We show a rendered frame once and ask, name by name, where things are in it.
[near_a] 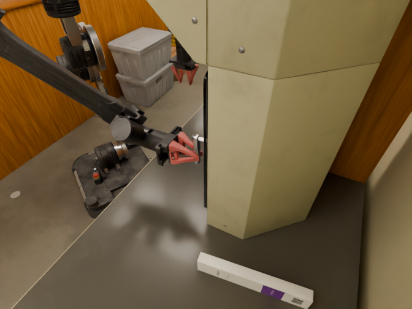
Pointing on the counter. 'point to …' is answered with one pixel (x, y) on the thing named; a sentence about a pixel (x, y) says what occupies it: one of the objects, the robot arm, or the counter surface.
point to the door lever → (197, 146)
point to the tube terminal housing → (284, 101)
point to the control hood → (187, 24)
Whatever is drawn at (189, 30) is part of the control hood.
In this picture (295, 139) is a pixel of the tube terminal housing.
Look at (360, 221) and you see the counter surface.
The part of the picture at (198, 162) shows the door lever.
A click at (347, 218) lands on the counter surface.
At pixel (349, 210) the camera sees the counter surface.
